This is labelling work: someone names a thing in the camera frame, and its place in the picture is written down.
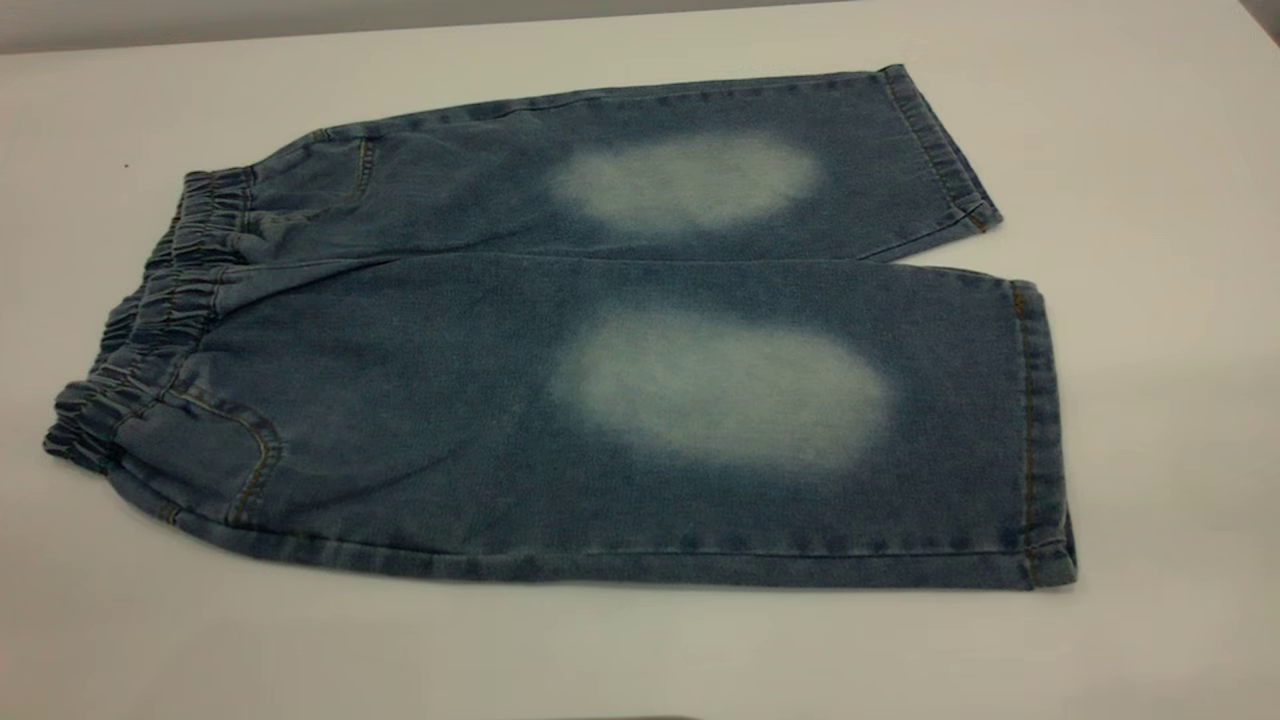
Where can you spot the blue denim children's pants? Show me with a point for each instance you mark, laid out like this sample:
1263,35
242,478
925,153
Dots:
450,400

